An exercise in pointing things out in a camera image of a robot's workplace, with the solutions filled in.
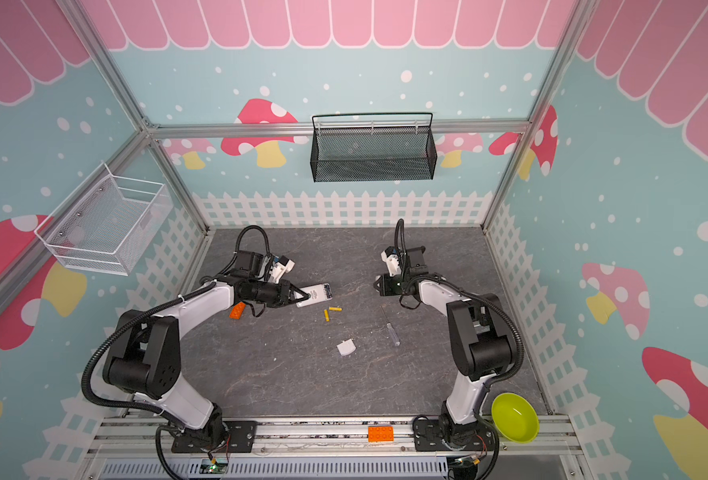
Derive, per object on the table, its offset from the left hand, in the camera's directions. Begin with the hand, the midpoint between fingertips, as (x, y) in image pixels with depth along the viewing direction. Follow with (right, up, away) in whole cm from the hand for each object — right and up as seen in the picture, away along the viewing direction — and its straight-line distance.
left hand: (304, 302), depth 87 cm
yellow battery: (+8, -4, +10) cm, 14 cm away
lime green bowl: (+56, -28, -11) cm, 64 cm away
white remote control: (+4, +2, +3) cm, 5 cm away
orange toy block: (-12, +1, -18) cm, 22 cm away
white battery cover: (+12, -14, +2) cm, 19 cm away
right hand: (+21, +5, +8) cm, 23 cm away
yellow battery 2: (+5, -6, +9) cm, 12 cm away
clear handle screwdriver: (+26, -10, +5) cm, 29 cm away
